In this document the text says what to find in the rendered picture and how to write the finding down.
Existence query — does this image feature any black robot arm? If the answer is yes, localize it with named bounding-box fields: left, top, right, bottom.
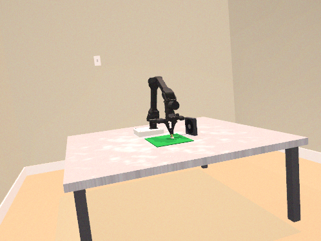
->
left=146, top=76, right=180, bottom=130

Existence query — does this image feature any green circuit board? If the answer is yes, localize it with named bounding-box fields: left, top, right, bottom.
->
left=145, top=133, right=194, bottom=148

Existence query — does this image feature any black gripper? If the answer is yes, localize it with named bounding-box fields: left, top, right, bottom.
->
left=156, top=110, right=184, bottom=132

